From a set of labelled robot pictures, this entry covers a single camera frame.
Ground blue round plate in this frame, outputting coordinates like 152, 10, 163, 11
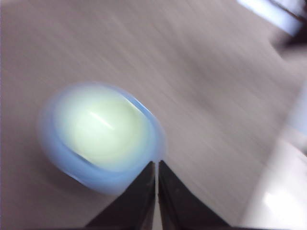
37, 81, 167, 196

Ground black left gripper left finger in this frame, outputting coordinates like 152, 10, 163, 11
85, 161, 156, 228

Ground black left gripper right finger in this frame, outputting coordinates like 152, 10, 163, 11
157, 160, 231, 228

